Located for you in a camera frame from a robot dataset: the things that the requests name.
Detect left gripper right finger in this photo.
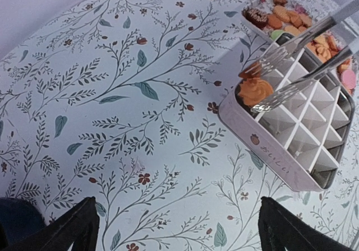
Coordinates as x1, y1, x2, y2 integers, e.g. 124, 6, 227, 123
258, 197, 358, 251

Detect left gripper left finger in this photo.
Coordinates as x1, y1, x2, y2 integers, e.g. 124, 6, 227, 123
3, 197, 100, 250

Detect metal tin with white dividers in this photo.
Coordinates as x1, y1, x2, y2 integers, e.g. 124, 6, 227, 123
219, 73, 355, 192

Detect orange swirl cookie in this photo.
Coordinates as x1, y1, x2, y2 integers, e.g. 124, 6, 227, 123
238, 77, 274, 107

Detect metal serving tongs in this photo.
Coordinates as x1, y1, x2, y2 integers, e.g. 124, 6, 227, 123
238, 0, 359, 114

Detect dark blue cup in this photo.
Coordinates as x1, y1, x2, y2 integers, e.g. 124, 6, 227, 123
1, 197, 46, 250

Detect floral tablecloth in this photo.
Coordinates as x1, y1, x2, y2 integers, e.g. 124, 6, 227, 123
1, 0, 358, 250

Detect pink round cookie front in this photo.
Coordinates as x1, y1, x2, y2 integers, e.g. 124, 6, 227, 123
340, 69, 356, 94

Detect green round cookie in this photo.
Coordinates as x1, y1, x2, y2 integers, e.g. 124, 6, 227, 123
270, 30, 293, 41

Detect chocolate donut cookie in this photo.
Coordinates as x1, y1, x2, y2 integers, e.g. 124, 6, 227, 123
245, 8, 268, 29

